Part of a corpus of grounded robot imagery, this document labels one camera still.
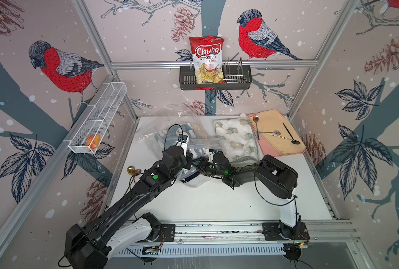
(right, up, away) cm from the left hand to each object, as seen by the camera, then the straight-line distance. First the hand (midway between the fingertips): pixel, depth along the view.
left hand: (191, 147), depth 76 cm
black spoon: (+64, 0, +29) cm, 71 cm away
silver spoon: (+55, +6, +36) cm, 66 cm away
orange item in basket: (-38, +3, -11) cm, 40 cm away
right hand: (-1, -11, +12) cm, 16 cm away
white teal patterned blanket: (+26, +3, +27) cm, 37 cm away
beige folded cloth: (+55, +15, +43) cm, 71 cm away
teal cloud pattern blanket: (+1, +5, +28) cm, 29 cm away
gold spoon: (-35, -15, +17) cm, 42 cm away
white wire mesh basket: (-46, +15, +4) cm, 48 cm away
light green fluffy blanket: (+28, -10, +14) cm, 33 cm away
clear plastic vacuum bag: (-8, +20, +47) cm, 51 cm away
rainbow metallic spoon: (+43, +15, +42) cm, 62 cm away
